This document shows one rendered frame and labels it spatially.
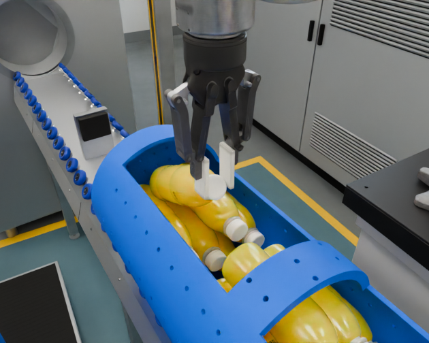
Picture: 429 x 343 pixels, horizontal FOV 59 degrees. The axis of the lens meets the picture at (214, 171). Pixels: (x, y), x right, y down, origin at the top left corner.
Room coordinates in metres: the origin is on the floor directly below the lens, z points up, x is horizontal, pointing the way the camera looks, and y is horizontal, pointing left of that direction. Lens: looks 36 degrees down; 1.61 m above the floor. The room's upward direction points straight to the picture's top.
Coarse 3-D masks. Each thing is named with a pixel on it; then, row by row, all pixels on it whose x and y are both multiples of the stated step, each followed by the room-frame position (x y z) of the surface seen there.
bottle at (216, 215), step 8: (216, 200) 0.54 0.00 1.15; (224, 200) 0.55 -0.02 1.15; (232, 200) 0.56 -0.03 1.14; (192, 208) 0.56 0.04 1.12; (200, 208) 0.54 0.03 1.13; (208, 208) 0.53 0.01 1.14; (216, 208) 0.53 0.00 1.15; (224, 208) 0.53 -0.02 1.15; (232, 208) 0.53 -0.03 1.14; (200, 216) 0.54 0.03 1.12; (208, 216) 0.52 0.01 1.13; (216, 216) 0.52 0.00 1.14; (224, 216) 0.52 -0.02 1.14; (232, 216) 0.52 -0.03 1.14; (208, 224) 0.52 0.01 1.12; (216, 224) 0.51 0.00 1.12; (224, 224) 0.51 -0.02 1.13; (224, 232) 0.50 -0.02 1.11
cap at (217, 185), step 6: (210, 180) 0.45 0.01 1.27; (216, 180) 0.46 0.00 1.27; (222, 180) 0.46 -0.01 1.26; (210, 186) 0.45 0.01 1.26; (216, 186) 0.45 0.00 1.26; (222, 186) 0.46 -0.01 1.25; (210, 192) 0.44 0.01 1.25; (216, 192) 0.45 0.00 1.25; (222, 192) 0.45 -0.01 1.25; (210, 198) 0.44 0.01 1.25; (216, 198) 0.44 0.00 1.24
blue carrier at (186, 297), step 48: (144, 144) 0.62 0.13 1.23; (96, 192) 0.58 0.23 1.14; (144, 192) 0.51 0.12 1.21; (240, 192) 0.63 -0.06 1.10; (144, 240) 0.43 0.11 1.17; (288, 240) 0.51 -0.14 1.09; (144, 288) 0.38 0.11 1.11; (192, 288) 0.32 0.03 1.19; (240, 288) 0.30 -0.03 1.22; (288, 288) 0.29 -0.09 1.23; (336, 288) 0.41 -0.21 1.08; (192, 336) 0.28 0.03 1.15; (240, 336) 0.25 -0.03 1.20; (384, 336) 0.32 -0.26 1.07
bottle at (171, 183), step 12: (168, 168) 0.56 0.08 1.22; (180, 168) 0.52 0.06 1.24; (156, 180) 0.56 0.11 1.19; (168, 180) 0.52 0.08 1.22; (180, 180) 0.49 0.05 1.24; (192, 180) 0.47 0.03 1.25; (156, 192) 0.56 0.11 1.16; (168, 192) 0.51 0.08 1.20; (180, 192) 0.48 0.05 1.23; (192, 192) 0.46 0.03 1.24; (180, 204) 0.50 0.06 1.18; (192, 204) 0.47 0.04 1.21; (204, 204) 0.47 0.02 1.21
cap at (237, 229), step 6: (234, 222) 0.50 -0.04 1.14; (240, 222) 0.50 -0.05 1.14; (228, 228) 0.50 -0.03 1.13; (234, 228) 0.49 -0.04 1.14; (240, 228) 0.50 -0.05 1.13; (246, 228) 0.50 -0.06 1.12; (228, 234) 0.49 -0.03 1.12; (234, 234) 0.49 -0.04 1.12; (240, 234) 0.50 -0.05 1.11; (234, 240) 0.49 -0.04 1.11
